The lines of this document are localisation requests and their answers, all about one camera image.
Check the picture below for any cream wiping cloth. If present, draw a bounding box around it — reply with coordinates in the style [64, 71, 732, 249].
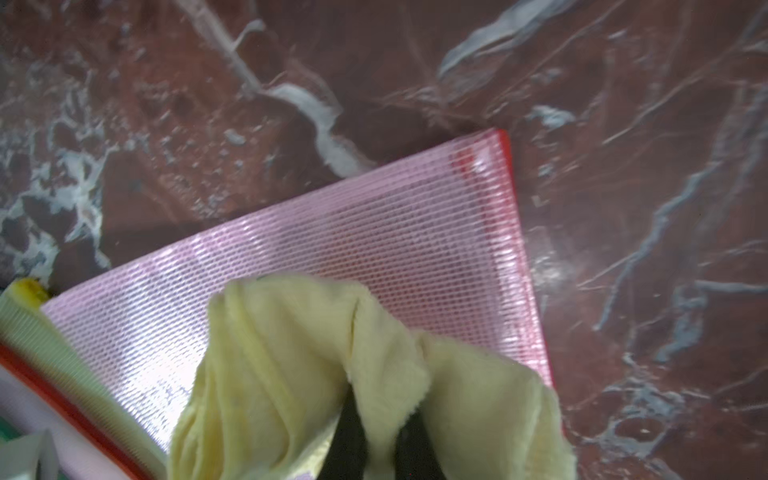
[167, 274, 576, 479]

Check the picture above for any pink mesh document bag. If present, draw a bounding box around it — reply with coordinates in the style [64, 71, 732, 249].
[42, 129, 552, 448]

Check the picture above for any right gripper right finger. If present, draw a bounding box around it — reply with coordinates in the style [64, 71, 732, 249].
[394, 410, 446, 480]

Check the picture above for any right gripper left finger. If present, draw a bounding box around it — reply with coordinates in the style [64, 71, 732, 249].
[316, 387, 368, 480]

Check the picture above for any pink red-zip mesh bag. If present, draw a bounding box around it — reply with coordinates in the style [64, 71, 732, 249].
[1, 345, 152, 479]

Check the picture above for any yellow mesh document bag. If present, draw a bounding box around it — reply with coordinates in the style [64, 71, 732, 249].
[1, 278, 167, 479]

